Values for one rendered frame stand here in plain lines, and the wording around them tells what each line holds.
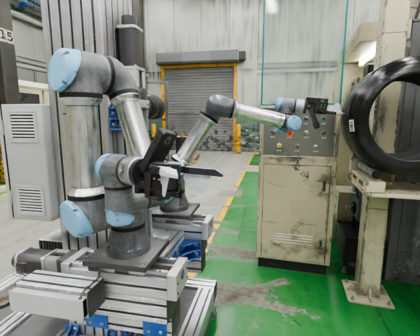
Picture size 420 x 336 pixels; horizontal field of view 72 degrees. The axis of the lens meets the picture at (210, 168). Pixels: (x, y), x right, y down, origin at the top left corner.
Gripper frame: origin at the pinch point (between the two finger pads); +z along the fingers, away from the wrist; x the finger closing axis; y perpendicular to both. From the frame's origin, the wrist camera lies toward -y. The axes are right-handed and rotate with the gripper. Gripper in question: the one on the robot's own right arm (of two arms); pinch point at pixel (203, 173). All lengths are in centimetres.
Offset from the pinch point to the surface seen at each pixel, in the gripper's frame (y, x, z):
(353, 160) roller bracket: -6, -147, -1
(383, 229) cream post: 35, -163, 18
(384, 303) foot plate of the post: 83, -167, 23
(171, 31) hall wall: -418, -701, -752
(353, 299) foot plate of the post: 84, -160, 7
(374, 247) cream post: 48, -164, 14
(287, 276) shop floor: 85, -163, -40
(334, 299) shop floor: 86, -156, -4
